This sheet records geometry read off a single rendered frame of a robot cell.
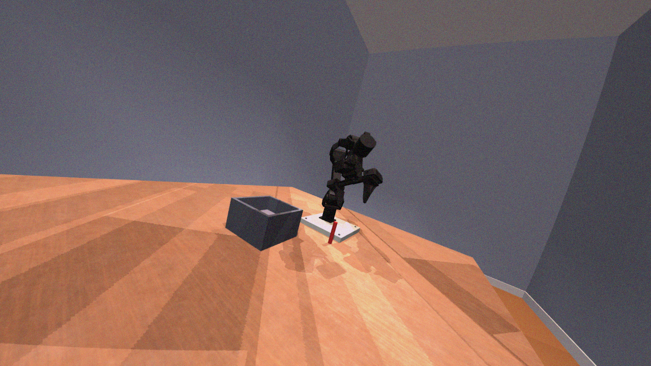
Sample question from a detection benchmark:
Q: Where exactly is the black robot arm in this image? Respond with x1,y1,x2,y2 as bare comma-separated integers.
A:
319,132,376,223

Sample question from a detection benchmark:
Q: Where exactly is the red peg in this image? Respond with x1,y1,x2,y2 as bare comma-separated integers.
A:
328,222,338,244

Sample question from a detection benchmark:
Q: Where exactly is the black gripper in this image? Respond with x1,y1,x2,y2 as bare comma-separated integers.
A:
327,160,382,207

